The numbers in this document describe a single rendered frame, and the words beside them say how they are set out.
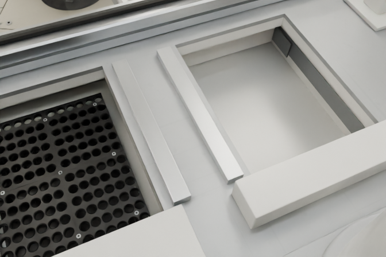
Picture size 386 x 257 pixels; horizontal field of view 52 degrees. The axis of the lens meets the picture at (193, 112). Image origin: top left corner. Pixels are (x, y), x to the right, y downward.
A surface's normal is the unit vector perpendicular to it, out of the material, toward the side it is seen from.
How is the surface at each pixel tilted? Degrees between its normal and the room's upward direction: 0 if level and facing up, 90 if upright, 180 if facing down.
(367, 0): 90
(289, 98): 0
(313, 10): 0
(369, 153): 0
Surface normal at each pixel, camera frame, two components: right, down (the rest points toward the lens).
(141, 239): 0.04, -0.58
